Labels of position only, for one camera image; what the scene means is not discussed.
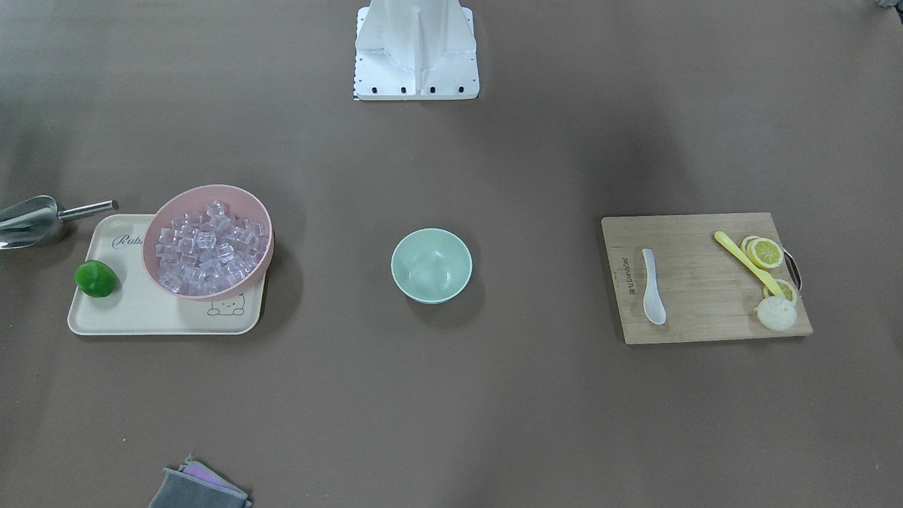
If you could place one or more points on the wooden cutting board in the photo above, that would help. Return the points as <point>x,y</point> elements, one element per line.
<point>707,294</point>

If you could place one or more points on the metal ice scoop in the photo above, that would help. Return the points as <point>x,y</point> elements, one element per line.
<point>42,220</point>

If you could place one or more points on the mint green bowl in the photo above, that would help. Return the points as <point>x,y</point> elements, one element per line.
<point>431,265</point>

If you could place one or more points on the lemon slice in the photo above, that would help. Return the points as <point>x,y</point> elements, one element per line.
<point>765,253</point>
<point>789,291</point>

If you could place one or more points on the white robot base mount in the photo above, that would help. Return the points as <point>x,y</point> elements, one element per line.
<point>415,50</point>

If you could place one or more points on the cream rectangular tray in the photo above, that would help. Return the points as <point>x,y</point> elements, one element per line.
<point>139,307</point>

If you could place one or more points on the green lime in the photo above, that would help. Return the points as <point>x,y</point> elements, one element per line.
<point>96,279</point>

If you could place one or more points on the pile of clear ice cubes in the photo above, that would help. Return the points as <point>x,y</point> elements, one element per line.
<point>201,253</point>

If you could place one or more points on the white onion half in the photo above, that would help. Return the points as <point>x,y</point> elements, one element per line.
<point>776,313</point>

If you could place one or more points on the grey folded cloth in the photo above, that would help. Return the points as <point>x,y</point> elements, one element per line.
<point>194,484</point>

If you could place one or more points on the yellow plastic spoon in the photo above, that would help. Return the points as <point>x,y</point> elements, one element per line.
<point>767,280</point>

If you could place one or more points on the pink bowl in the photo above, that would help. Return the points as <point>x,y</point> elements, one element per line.
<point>241,203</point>

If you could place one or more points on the white ceramic spoon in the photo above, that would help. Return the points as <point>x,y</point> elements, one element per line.
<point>653,305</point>

